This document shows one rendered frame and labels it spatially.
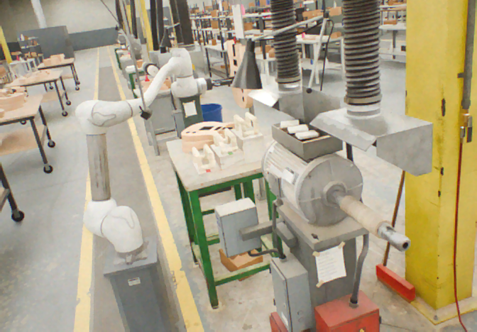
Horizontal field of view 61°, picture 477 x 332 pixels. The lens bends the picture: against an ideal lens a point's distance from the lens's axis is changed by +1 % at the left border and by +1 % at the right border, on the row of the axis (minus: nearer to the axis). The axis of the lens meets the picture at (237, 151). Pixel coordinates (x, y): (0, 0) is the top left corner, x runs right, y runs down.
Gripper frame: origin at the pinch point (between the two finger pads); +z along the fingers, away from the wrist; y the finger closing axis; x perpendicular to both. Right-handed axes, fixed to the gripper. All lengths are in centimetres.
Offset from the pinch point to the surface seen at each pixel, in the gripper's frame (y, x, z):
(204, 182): 26, -53, -34
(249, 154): 14.0, -46.3, -1.3
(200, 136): -38, -44, -23
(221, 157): 14, -44, -20
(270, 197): 24, -75, 7
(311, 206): 134, -24, -14
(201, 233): 26, -86, -42
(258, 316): 43, -146, -17
